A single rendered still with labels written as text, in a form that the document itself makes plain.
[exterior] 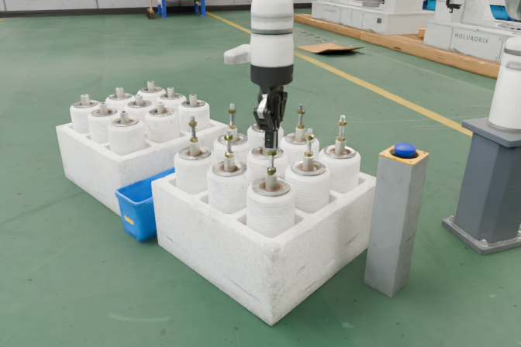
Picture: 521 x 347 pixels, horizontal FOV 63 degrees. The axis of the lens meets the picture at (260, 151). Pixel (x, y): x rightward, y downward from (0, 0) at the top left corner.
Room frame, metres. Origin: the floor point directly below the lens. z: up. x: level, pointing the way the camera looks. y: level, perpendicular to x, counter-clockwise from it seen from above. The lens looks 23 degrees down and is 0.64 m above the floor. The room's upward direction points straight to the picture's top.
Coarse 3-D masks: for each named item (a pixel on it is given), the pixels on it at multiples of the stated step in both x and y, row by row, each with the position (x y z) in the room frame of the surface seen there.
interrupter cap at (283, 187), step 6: (258, 180) 0.76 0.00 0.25; (264, 180) 0.75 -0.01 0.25; (282, 180) 0.76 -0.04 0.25; (252, 186) 0.73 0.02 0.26; (258, 186) 0.73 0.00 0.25; (264, 186) 0.74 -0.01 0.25; (282, 186) 0.73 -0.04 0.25; (288, 186) 0.73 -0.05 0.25; (258, 192) 0.71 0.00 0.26; (264, 192) 0.71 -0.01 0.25; (270, 192) 0.71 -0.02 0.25; (276, 192) 0.71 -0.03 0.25; (282, 192) 0.71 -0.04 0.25
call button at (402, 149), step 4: (396, 144) 0.76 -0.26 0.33; (400, 144) 0.76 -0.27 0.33; (404, 144) 0.76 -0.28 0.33; (408, 144) 0.76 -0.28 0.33; (396, 148) 0.75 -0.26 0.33; (400, 148) 0.74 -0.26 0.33; (404, 148) 0.74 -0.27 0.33; (408, 148) 0.74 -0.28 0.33; (412, 148) 0.74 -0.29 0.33; (396, 152) 0.75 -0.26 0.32; (400, 152) 0.74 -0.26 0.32; (404, 152) 0.73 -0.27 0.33; (408, 152) 0.73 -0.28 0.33; (412, 152) 0.74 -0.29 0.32
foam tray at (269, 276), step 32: (160, 192) 0.87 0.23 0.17; (352, 192) 0.84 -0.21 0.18; (160, 224) 0.88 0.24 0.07; (192, 224) 0.79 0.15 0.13; (224, 224) 0.72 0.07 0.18; (320, 224) 0.73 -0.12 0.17; (352, 224) 0.82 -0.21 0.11; (192, 256) 0.79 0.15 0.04; (224, 256) 0.72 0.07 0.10; (256, 256) 0.65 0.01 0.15; (288, 256) 0.66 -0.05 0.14; (320, 256) 0.73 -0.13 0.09; (352, 256) 0.83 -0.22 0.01; (224, 288) 0.72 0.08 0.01; (256, 288) 0.65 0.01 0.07; (288, 288) 0.66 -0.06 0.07
